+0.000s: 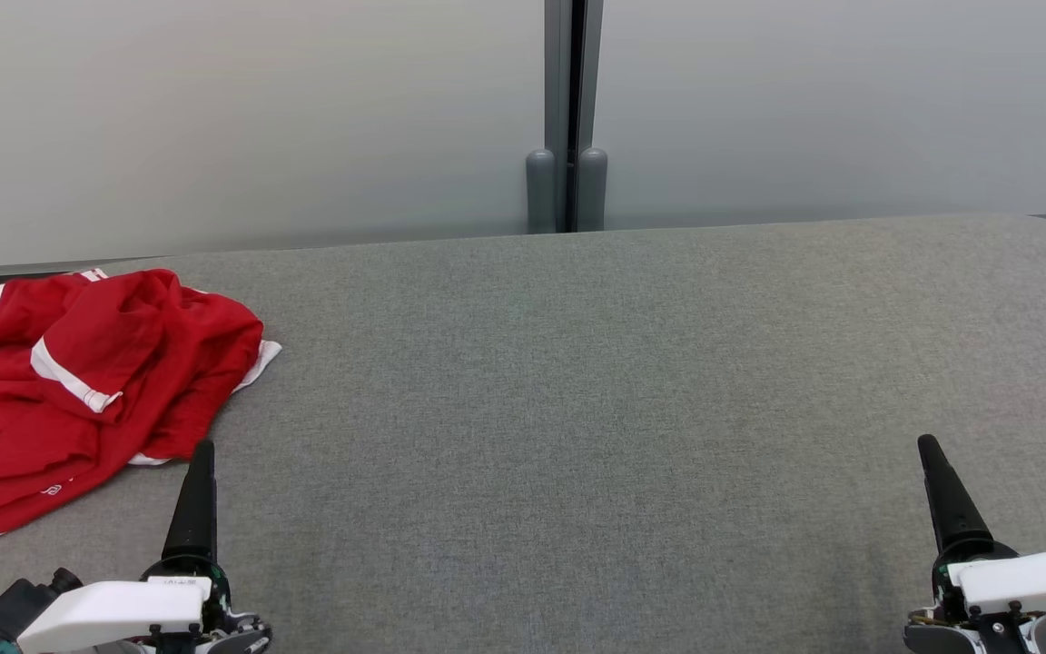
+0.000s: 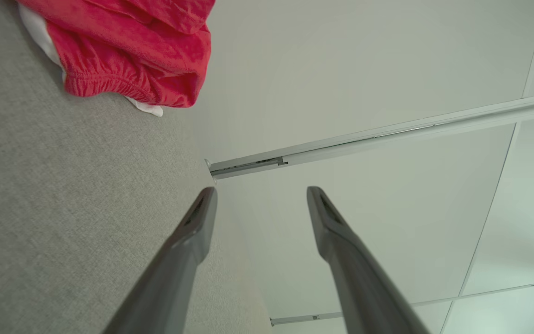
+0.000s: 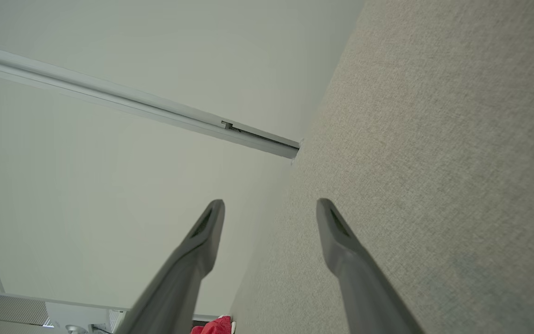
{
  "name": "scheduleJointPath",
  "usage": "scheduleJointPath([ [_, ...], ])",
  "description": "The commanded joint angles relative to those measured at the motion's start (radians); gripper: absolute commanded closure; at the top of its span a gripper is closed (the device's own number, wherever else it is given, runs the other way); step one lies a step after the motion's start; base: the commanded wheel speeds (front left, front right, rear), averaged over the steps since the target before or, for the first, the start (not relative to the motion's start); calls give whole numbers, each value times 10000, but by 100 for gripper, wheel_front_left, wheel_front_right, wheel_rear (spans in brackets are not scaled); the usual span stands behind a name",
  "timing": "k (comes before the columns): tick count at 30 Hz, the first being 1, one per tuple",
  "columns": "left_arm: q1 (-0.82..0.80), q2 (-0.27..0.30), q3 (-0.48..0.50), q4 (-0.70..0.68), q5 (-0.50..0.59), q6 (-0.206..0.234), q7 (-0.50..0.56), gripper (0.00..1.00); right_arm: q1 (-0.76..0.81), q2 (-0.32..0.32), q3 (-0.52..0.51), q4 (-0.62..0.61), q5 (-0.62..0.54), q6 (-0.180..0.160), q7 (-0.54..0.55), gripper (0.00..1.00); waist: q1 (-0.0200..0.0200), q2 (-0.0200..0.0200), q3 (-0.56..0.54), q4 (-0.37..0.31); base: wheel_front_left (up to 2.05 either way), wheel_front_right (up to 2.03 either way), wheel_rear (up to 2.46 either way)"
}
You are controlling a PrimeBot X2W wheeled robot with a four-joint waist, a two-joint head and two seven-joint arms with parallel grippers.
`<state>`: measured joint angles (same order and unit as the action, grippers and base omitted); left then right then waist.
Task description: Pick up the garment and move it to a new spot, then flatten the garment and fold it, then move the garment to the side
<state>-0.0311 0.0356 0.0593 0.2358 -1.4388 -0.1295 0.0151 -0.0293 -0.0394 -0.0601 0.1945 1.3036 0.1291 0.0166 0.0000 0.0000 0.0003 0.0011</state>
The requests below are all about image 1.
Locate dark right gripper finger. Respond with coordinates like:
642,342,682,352
917,434,996,553

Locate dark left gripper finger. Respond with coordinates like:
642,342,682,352
162,440,218,562

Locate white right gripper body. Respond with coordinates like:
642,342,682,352
904,541,1046,654

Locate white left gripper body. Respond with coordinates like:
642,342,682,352
17,559,271,654

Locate grey rounded door bumper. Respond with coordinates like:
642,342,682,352
576,148,608,233
526,148,558,235

